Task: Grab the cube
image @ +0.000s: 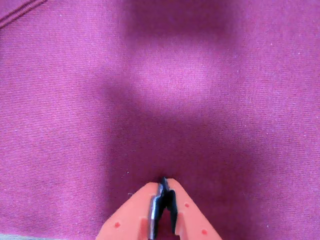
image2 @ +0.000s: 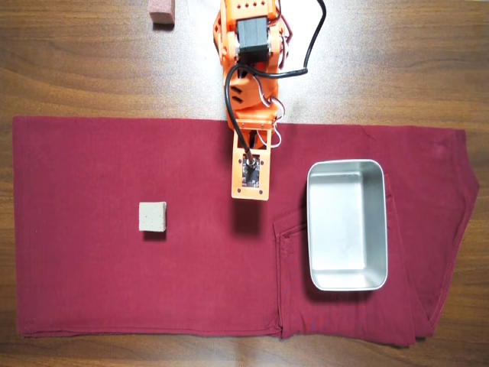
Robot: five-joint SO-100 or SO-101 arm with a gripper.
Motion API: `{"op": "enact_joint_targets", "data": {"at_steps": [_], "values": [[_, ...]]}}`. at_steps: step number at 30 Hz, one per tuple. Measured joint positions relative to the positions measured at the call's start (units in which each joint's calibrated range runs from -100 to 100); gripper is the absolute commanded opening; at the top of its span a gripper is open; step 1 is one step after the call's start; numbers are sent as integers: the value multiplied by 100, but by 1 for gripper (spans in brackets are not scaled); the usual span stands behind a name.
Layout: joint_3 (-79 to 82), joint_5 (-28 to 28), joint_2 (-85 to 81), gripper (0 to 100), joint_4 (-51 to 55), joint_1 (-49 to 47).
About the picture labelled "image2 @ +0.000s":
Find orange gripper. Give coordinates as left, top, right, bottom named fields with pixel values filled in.
left=228, top=108, right=279, bottom=151

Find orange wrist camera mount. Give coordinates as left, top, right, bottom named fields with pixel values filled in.
left=230, top=128, right=274, bottom=201

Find beige speckled cube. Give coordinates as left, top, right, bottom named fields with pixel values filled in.
left=138, top=201, right=168, bottom=233

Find pink sponge block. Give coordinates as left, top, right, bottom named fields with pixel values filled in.
left=148, top=0, right=176, bottom=26

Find dark red cloth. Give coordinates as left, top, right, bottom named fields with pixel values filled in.
left=11, top=115, right=481, bottom=348

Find red black servo wires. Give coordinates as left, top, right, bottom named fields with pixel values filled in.
left=275, top=0, right=295, bottom=72

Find rectangular metal tray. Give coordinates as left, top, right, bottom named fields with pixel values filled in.
left=305, top=158, right=390, bottom=293

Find white servo wire bundle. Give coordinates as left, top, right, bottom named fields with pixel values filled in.
left=251, top=73, right=287, bottom=149

